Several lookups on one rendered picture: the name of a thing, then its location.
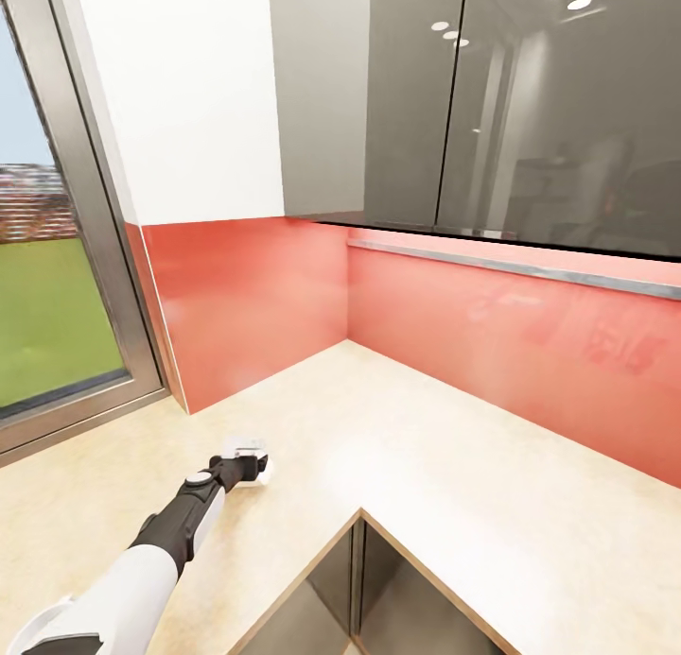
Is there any paper coffee filter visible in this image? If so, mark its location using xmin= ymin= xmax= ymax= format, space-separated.
xmin=236 ymin=450 xmax=274 ymax=488

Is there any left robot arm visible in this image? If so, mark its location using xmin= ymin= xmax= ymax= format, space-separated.
xmin=17 ymin=437 xmax=270 ymax=655

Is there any coffee cup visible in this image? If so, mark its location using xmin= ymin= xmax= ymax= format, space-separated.
xmin=7 ymin=595 xmax=77 ymax=655

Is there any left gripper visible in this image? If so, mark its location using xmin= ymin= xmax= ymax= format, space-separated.
xmin=209 ymin=454 xmax=270 ymax=487

